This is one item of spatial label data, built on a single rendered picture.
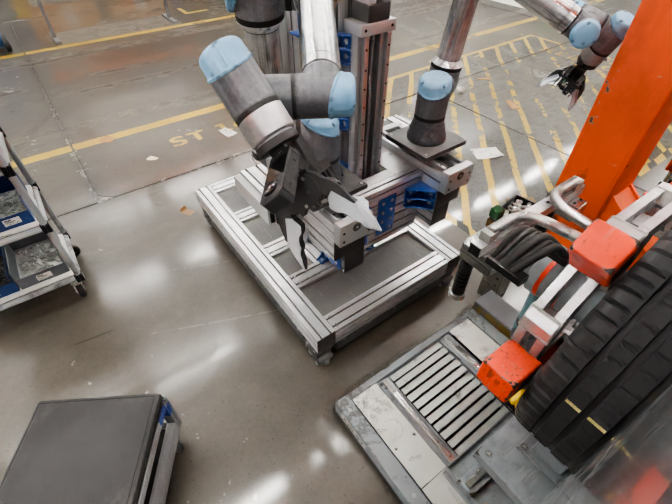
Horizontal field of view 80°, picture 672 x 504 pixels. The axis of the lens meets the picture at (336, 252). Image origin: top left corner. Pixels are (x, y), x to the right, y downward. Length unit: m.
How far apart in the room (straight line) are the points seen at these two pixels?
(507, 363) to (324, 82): 0.63
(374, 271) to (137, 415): 1.10
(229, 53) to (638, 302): 0.73
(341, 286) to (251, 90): 1.32
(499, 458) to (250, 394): 0.97
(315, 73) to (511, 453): 1.29
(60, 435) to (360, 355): 1.12
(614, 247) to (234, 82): 0.64
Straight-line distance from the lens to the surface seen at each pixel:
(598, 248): 0.79
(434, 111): 1.56
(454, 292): 1.11
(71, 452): 1.54
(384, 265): 1.92
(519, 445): 1.56
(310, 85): 0.72
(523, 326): 0.88
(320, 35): 0.83
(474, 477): 1.54
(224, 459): 1.73
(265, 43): 1.10
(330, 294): 1.79
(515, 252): 0.91
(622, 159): 1.41
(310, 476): 1.66
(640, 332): 0.79
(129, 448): 1.47
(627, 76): 1.36
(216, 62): 0.64
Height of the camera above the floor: 1.60
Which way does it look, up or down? 45 degrees down
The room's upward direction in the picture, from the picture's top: straight up
